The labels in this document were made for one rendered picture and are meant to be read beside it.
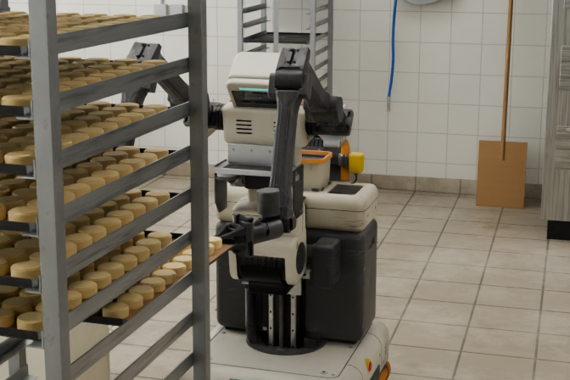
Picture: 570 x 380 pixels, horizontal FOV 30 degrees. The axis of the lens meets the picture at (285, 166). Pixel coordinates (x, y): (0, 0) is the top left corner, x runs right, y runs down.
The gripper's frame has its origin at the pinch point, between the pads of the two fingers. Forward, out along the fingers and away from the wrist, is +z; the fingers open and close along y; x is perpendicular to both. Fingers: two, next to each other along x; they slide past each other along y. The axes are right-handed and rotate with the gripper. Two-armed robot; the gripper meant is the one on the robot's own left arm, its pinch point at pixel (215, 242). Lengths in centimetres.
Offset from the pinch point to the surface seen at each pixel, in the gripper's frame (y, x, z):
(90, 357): 1, 43, 63
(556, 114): -24, -129, -349
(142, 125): 37, 31, 43
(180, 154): 28.5, 22.7, 27.7
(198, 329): -10.2, 21.6, 22.8
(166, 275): 2.2, 18.0, 28.2
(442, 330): -96, -82, -193
